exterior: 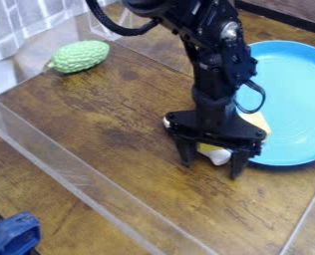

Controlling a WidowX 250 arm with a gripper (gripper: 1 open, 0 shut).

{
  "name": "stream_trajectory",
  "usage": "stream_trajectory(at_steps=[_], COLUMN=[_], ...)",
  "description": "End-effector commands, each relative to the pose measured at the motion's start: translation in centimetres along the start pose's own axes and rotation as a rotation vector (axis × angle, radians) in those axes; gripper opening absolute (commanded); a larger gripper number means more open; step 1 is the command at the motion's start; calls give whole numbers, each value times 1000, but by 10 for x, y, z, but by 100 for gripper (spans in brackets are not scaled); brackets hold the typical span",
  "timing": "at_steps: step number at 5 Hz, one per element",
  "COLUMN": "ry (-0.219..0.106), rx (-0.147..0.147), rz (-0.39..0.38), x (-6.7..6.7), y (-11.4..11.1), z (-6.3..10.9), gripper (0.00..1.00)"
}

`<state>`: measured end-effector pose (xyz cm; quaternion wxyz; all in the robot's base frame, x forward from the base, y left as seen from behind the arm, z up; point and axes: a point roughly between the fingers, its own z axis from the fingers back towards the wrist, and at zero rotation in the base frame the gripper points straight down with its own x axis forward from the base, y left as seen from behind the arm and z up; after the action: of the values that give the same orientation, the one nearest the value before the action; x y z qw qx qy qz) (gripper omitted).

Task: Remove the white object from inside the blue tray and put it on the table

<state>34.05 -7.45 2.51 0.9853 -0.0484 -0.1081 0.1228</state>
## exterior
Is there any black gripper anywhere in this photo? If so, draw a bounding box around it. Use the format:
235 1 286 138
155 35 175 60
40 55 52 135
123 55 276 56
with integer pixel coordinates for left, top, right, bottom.
165 88 267 179

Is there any white wooden fish toy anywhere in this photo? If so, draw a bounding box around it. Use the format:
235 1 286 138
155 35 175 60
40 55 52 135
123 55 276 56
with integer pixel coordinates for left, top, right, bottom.
161 116 234 166

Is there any yellow butter block toy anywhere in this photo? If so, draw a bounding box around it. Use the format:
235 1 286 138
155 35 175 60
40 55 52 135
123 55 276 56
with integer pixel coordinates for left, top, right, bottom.
197 112 272 152

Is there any blue round plastic tray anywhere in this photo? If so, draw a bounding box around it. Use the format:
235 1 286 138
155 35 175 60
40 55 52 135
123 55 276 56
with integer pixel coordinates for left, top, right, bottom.
238 40 315 166

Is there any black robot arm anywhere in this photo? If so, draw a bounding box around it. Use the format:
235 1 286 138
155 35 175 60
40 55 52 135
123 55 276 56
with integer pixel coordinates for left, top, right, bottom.
124 0 267 177

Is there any clear acrylic barrier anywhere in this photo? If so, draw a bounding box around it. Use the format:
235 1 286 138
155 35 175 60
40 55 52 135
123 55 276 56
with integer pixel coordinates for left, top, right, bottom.
0 103 217 255

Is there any green bumpy gourd toy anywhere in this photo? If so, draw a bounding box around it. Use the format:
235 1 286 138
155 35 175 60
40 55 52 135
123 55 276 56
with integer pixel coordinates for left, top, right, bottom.
48 40 112 74

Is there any white checkered cloth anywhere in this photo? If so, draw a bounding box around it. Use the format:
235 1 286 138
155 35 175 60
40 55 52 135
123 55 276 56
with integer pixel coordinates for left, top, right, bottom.
0 0 88 60

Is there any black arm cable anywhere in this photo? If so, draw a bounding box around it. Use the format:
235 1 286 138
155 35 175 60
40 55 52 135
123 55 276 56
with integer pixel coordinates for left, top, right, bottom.
85 0 161 37

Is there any clear acrylic corner bracket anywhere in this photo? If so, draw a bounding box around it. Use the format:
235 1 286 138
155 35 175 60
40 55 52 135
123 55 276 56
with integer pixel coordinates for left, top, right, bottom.
86 0 135 41

